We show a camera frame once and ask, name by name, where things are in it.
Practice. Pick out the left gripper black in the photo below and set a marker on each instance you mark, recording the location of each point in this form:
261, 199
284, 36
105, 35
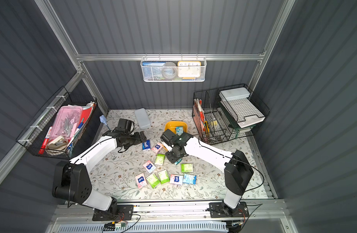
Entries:
139, 138

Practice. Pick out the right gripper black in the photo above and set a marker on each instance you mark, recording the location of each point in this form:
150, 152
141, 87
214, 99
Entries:
172, 157

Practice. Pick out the yellow storage box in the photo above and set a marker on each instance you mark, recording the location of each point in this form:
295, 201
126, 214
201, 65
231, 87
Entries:
171, 125

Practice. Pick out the dark blue tissue pack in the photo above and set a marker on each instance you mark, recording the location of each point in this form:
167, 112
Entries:
146, 145

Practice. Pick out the pink tissue pack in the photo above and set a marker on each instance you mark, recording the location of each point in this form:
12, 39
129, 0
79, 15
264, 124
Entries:
149, 166
176, 179
140, 181
157, 148

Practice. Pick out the green tissue pack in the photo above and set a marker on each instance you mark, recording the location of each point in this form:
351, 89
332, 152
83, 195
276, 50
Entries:
153, 180
164, 177
159, 159
187, 168

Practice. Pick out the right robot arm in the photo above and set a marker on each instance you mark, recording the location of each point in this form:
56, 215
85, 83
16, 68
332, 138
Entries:
234, 165

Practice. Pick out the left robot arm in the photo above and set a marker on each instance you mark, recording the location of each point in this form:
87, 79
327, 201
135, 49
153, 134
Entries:
72, 178

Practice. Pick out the blue box in basket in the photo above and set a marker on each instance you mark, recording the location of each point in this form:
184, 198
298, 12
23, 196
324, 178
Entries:
152, 70

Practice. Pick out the white plastic case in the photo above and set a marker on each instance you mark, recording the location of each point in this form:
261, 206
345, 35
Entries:
143, 119

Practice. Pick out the blue brush holder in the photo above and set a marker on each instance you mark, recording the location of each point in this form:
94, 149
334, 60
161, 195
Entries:
103, 120

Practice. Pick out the light blue tissue pack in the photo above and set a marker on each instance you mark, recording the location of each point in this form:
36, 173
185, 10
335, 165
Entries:
189, 179

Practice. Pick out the pink pencil case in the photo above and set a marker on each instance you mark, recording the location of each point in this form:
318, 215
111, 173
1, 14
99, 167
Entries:
67, 118

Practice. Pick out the grey tape roll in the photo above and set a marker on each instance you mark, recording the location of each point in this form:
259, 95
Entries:
169, 71

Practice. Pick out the white paper stack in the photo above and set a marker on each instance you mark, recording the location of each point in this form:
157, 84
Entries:
237, 102

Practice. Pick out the yellow alarm clock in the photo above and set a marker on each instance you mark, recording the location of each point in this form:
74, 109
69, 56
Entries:
189, 69

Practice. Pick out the red marker pen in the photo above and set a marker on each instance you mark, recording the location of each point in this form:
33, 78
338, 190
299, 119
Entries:
45, 142

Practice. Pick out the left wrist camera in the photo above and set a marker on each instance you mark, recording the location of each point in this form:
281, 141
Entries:
125, 126

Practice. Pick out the black wire desk organizer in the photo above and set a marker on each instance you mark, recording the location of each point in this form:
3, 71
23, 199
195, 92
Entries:
228, 113

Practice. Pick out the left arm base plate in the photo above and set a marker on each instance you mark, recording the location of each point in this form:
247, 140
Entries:
119, 212

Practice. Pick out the white wire wall basket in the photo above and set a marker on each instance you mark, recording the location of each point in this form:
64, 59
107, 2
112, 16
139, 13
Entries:
176, 59

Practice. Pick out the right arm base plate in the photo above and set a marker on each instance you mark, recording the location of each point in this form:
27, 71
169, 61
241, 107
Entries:
219, 210

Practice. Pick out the black wire side basket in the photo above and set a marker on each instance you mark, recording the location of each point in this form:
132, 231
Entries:
33, 136

